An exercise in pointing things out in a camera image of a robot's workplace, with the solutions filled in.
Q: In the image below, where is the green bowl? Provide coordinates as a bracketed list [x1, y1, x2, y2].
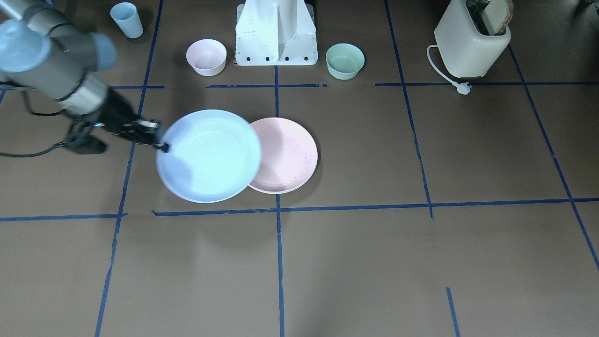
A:
[325, 43, 365, 81]

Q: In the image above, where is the white toaster cable with plug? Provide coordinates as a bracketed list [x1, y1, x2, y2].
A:
[426, 45, 471, 95]

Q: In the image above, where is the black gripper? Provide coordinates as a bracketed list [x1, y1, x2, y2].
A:
[94, 88, 170, 153]

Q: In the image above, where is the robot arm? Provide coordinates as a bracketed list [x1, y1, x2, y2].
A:
[0, 0, 169, 155]

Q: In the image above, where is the pink bowl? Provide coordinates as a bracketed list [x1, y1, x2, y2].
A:
[186, 39, 227, 77]

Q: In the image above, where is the bread slice in toaster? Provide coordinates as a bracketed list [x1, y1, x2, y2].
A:
[483, 0, 514, 36]

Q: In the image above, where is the cream white plate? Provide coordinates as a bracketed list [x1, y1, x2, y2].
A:
[248, 174, 313, 195]

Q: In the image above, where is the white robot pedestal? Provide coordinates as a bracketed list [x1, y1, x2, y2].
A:
[234, 0, 318, 66]

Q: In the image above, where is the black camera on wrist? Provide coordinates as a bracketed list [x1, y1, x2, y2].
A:
[64, 120, 107, 155]

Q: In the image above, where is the cream toaster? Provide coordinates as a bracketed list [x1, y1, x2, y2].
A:
[434, 0, 511, 79]

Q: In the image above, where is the pink plate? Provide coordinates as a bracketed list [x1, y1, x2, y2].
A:
[250, 117, 318, 177]

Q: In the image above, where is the light blue cup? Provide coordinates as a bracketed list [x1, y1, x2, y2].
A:
[110, 2, 143, 39]

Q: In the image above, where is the light blue plate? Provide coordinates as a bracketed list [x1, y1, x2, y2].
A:
[156, 110, 262, 203]

